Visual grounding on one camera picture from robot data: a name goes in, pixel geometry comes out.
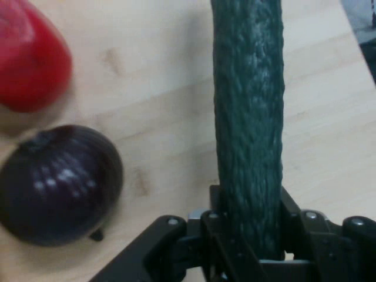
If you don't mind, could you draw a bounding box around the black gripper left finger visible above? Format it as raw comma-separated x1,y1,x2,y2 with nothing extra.
90,184,261,282

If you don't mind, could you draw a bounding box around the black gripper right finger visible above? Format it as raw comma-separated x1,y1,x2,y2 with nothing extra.
278,186,376,282

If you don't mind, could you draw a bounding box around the dark green cucumber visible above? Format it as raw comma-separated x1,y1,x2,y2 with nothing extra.
210,0,286,261

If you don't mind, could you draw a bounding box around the dark purple onion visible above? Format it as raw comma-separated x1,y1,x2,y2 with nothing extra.
0,124,124,247

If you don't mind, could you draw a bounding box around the light wooden cutting board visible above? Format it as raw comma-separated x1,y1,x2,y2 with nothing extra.
0,0,376,282

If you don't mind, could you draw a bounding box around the red bell pepper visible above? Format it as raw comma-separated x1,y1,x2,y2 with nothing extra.
0,0,73,113

